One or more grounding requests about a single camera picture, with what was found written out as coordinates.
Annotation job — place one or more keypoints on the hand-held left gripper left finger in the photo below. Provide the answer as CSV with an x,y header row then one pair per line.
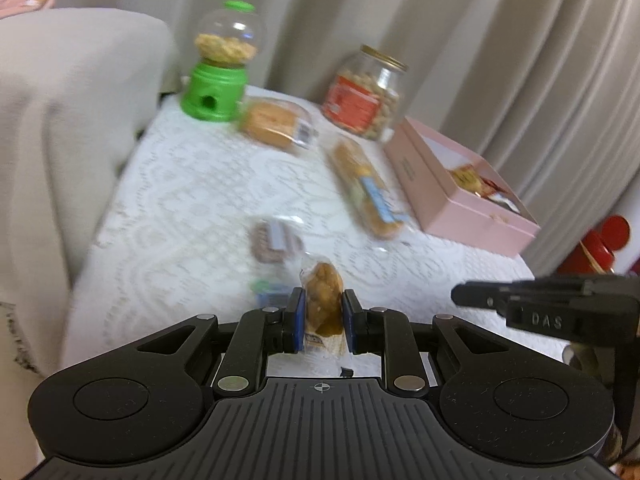
x,y
300,320

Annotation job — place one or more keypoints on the peanut jar with red label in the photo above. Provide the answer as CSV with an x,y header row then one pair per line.
x,y
355,105

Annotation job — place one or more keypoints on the round cake packet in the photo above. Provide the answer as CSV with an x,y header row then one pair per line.
x,y
270,122

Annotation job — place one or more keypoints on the red snack packet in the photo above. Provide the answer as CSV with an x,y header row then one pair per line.
x,y
497,195

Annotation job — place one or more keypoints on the white lace tablecloth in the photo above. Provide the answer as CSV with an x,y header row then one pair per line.
x,y
190,210

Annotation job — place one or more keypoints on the dark chocolate cake packet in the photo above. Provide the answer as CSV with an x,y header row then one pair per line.
x,y
272,247

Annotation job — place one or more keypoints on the brown pastry packet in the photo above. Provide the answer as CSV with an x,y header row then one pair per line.
x,y
322,300

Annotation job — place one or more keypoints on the green candy dispenser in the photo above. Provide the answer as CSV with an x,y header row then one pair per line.
x,y
210,95

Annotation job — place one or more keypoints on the cream curtain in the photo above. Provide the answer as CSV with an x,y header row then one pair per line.
x,y
500,35

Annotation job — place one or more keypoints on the small blue green packet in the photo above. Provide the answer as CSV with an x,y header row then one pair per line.
x,y
270,290

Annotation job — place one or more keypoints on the red tin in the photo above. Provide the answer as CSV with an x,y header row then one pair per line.
x,y
610,232

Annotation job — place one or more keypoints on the pink box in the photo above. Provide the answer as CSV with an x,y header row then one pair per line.
x,y
435,195

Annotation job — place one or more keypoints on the bread packet with blue label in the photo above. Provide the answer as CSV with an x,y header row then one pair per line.
x,y
365,190

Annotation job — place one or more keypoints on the beige blanket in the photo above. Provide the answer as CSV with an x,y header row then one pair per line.
x,y
60,110

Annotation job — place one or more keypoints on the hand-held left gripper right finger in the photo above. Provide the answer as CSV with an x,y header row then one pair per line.
x,y
348,320

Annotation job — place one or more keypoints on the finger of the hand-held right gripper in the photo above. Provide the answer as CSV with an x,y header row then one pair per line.
x,y
575,320
500,292

